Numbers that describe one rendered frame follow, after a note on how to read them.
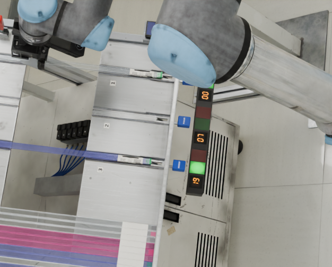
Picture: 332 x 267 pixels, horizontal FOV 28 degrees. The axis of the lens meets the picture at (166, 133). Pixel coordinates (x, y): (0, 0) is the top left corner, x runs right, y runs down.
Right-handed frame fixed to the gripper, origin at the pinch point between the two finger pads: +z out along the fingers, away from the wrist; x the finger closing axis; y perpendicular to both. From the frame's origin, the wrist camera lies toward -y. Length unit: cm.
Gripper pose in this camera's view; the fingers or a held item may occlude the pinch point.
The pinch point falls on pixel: (44, 61)
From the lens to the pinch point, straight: 168.0
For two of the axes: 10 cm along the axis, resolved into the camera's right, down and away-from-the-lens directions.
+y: -9.7, -1.6, -1.6
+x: -1.2, 9.6, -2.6
